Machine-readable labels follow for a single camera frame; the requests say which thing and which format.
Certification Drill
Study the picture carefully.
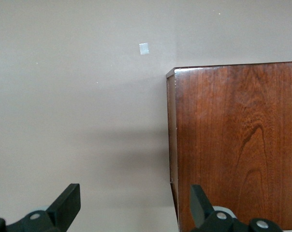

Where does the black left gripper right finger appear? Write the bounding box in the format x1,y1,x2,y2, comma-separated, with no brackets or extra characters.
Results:
189,184,282,232

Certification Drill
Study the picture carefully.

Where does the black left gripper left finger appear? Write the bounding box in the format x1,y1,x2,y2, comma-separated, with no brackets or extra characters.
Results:
0,183,82,232

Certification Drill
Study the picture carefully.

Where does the dark wooden drawer cabinet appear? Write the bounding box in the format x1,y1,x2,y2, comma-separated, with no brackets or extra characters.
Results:
165,60,292,232

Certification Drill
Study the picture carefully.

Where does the small grey tape square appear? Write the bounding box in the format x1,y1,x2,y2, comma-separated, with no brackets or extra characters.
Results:
139,43,150,56

